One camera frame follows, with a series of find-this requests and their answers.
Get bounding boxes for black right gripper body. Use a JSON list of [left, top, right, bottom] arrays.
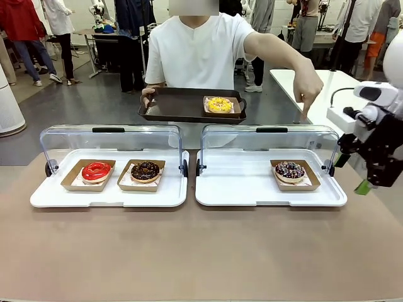
[[357, 115, 403, 177]]

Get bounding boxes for brown paper donut box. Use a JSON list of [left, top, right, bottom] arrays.
[[203, 96, 242, 119], [60, 159, 116, 192], [270, 159, 322, 193], [116, 159, 166, 192]]

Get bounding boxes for yellow glazed donut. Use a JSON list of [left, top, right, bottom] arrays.
[[203, 96, 236, 115]]

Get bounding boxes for dark brown serving tray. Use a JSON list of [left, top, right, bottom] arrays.
[[137, 87, 247, 125]]

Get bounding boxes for person's left forearm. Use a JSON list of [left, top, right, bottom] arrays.
[[244, 30, 319, 83]]

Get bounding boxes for chocolate donut with white sprinkles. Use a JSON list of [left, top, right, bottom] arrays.
[[275, 161, 306, 184]]

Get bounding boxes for background person orange shorts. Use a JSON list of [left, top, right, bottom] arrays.
[[365, 0, 402, 81]]

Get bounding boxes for background person grey shorts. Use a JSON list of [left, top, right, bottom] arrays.
[[291, 0, 321, 53]]

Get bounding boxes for background person white shirt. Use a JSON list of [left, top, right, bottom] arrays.
[[333, 0, 383, 76]]

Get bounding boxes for background person grey hoodie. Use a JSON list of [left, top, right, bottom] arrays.
[[247, 0, 276, 94]]

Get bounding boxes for person in white t-shirt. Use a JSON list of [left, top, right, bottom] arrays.
[[144, 14, 256, 150]]

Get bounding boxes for chocolate sprinkled donut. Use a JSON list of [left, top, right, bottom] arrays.
[[130, 160, 160, 184]]

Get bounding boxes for background person dark clothes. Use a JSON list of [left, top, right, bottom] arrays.
[[114, 0, 149, 94]]

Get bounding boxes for red glazed donut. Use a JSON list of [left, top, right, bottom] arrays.
[[81, 161, 113, 184]]

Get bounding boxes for background person white coat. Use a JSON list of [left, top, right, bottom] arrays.
[[42, 0, 76, 86]]

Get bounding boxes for background person red jacket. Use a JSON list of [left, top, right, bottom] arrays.
[[0, 0, 63, 87]]

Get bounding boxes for person's left hand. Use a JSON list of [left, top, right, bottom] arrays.
[[292, 67, 325, 123]]

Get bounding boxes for person's right hand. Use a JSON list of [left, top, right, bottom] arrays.
[[140, 87, 157, 109]]

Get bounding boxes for white side table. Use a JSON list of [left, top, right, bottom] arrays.
[[269, 68, 403, 171]]

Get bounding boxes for clear hinged display lid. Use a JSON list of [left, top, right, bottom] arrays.
[[40, 125, 189, 179], [196, 125, 340, 177]]

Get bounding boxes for white display tray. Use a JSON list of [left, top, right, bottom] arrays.
[[30, 148, 190, 208], [195, 148, 348, 208]]

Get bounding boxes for background work table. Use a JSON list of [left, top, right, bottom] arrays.
[[73, 28, 120, 79]]

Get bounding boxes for white cylindrical air purifier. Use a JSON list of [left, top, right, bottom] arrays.
[[0, 61, 27, 138]]

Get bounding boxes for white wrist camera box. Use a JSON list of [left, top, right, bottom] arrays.
[[326, 106, 361, 133]]

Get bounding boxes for thin grey camera cable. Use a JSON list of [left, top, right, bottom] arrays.
[[329, 87, 358, 109]]

